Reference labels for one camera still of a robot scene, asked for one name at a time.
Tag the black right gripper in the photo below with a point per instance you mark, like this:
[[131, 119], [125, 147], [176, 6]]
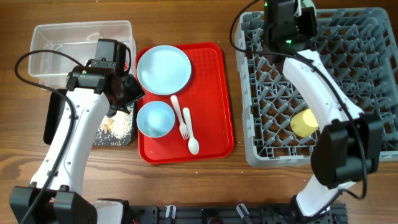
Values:
[[306, 17]]

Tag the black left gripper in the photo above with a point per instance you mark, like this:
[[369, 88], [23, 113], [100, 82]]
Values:
[[135, 91]]

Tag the food scraps and rice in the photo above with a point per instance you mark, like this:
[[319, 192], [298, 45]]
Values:
[[115, 131]]

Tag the light blue bowl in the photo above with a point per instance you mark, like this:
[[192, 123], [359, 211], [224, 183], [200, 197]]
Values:
[[155, 119]]

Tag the light blue plate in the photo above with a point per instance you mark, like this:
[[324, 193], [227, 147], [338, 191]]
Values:
[[164, 70]]

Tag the yellow plastic cup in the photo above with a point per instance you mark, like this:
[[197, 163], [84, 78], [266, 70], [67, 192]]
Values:
[[304, 123]]

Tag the mint green bowl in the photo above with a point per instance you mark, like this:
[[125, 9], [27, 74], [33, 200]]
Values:
[[307, 3]]

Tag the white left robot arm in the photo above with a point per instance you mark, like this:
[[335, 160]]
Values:
[[101, 87]]

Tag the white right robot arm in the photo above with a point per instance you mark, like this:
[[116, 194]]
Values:
[[349, 144]]

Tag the black food waste tray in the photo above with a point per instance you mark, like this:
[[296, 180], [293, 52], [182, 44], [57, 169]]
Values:
[[54, 115]]

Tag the grey dishwasher rack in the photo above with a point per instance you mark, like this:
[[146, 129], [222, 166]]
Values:
[[357, 47]]

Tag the white plastic fork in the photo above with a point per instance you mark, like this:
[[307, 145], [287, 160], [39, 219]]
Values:
[[182, 126]]

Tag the clear plastic bin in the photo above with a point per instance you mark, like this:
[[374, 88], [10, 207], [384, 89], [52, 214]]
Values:
[[76, 39]]

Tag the red serving tray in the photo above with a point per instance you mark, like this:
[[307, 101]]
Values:
[[206, 96]]

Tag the white plastic spoon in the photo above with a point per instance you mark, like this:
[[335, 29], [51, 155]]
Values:
[[193, 144]]

